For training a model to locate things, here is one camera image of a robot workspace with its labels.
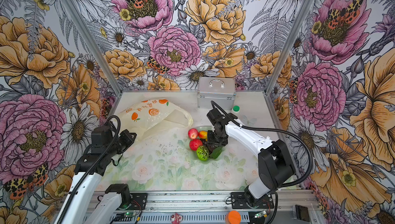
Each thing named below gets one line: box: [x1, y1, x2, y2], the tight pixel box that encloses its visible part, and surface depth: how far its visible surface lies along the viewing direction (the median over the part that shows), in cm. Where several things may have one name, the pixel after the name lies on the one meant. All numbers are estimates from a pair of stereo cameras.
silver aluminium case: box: [196, 77, 237, 110], surface depth 105 cm
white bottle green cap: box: [231, 105, 241, 114], surface depth 101 cm
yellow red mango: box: [198, 130, 208, 140], surface depth 91 cm
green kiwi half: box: [195, 145, 210, 161], surface depth 81 cm
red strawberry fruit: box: [189, 138, 204, 152], surface depth 87 cm
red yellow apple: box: [187, 127, 199, 140], surface depth 90 cm
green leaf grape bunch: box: [209, 146, 223, 160], surface depth 84 cm
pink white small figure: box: [170, 212, 183, 224], surface depth 68 cm
